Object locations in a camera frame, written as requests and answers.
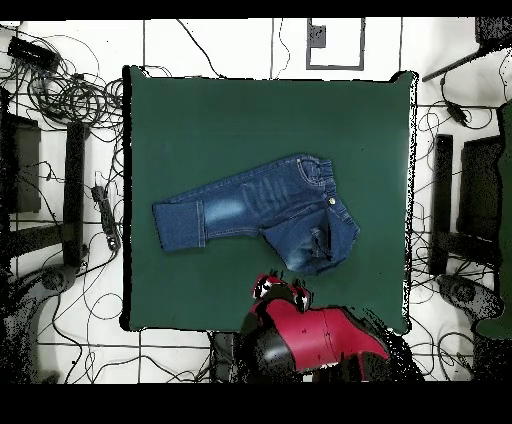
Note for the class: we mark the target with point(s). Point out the blue denim jeans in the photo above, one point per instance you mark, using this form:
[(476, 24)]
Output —
[(260, 200)]

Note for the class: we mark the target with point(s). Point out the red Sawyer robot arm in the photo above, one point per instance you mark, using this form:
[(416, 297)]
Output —
[(320, 336)]

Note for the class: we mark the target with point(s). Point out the dark flat panel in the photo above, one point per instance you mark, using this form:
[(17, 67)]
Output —
[(480, 188), (26, 172)]

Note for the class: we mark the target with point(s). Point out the dark green table cloth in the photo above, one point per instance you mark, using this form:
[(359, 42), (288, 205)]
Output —
[(240, 120)]

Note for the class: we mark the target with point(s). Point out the black power strip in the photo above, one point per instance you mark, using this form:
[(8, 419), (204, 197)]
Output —
[(106, 218)]

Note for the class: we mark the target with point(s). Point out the black stand bar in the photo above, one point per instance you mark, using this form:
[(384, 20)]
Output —
[(442, 200), (74, 192)]

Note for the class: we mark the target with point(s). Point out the grey floor socket plate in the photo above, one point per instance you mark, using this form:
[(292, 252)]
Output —
[(316, 36)]

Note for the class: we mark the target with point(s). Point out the grey stand base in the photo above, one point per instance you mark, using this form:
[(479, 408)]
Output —
[(52, 280), (466, 294)]

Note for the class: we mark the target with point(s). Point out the small black power adapter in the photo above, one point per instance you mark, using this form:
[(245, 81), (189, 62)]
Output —
[(457, 112)]

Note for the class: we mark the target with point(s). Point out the black stand with rod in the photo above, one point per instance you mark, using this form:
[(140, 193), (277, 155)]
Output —
[(452, 64)]

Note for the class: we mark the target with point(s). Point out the black adapter box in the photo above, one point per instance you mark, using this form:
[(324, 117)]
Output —
[(34, 54)]

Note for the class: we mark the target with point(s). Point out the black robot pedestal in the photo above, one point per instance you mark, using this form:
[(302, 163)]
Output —
[(222, 356)]

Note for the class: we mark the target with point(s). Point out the grey floor hatch frame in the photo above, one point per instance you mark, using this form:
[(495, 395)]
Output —
[(336, 66)]

